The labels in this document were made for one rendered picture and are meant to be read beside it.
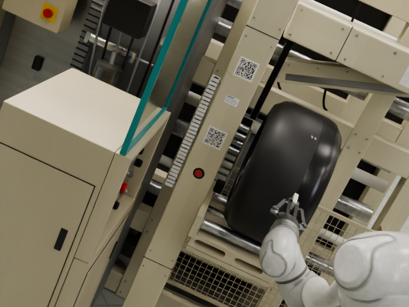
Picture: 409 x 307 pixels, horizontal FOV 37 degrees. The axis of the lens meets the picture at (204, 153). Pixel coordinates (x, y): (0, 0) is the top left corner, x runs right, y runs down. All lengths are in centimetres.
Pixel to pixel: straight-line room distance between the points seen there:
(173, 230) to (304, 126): 69
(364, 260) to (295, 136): 111
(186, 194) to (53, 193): 74
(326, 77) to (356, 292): 160
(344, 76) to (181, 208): 89
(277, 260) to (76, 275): 63
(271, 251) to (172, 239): 88
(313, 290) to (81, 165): 74
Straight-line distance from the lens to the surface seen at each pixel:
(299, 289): 180
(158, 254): 259
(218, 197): 266
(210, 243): 241
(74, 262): 194
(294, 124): 227
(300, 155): 221
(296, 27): 252
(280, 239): 176
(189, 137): 239
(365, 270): 119
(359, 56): 254
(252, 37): 227
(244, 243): 242
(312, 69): 268
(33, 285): 203
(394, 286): 122
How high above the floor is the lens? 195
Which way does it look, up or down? 20 degrees down
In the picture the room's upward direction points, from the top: 24 degrees clockwise
